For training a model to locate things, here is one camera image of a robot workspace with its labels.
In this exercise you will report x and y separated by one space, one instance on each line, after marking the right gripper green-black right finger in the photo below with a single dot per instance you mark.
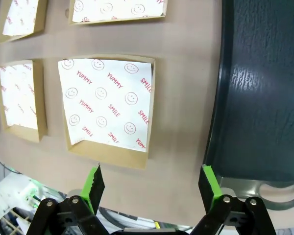
210 188

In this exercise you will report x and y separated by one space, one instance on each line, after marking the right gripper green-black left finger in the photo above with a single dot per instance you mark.
93 191

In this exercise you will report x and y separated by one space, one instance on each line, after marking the brown kraft paper box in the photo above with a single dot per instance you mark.
112 156
40 102
164 7
41 14

